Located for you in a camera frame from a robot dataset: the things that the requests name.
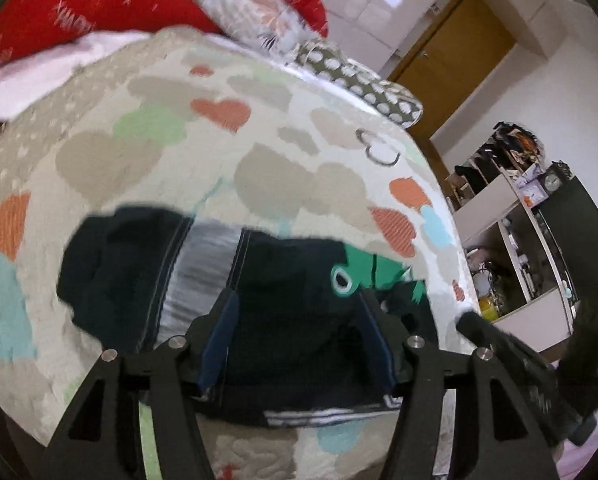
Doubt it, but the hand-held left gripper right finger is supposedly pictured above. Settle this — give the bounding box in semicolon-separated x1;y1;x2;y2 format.
358;289;560;480

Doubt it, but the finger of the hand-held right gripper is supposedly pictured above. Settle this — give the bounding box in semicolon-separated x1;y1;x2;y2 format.
455;311;547;387

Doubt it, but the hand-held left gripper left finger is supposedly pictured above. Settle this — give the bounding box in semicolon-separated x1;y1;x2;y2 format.
39;289;241;480

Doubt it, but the dark navy pants green print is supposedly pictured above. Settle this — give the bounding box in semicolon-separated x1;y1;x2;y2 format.
56;204;431;429

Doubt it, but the white cluttered shelf unit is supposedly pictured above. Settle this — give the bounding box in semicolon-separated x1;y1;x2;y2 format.
444;121;580;357

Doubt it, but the black screen panel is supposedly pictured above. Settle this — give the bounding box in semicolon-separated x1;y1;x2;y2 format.
535;174;598;295

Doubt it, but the heart patterned bed blanket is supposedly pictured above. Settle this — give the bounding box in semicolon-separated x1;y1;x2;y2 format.
0;26;480;480

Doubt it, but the olive white dotted pillow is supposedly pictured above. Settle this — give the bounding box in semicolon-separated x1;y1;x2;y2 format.
293;39;425;129

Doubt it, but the wooden door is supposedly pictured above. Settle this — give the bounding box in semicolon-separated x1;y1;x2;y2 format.
386;0;518;137

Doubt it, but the pink bed sheet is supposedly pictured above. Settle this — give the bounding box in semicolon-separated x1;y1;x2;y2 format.
0;30;151;122

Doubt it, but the floral pillow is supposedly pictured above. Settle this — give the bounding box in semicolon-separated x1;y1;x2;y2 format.
175;0;326;57

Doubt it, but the glossy white wardrobe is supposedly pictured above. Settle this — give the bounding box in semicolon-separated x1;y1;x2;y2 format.
173;0;476;81

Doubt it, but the red pillow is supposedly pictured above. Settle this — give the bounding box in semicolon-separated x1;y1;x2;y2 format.
0;0;330;72

